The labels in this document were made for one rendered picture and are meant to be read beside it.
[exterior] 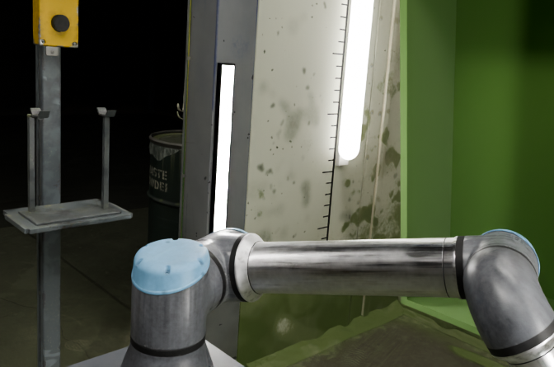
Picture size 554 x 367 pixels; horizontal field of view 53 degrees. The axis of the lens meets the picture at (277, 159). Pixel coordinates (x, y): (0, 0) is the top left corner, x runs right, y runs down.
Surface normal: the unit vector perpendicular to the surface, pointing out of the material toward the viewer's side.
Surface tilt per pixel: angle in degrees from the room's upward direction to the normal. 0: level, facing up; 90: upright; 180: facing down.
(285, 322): 90
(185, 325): 90
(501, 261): 26
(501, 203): 102
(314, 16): 90
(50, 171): 90
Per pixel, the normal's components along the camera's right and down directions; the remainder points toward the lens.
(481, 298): -0.91, -0.22
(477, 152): -0.71, 0.27
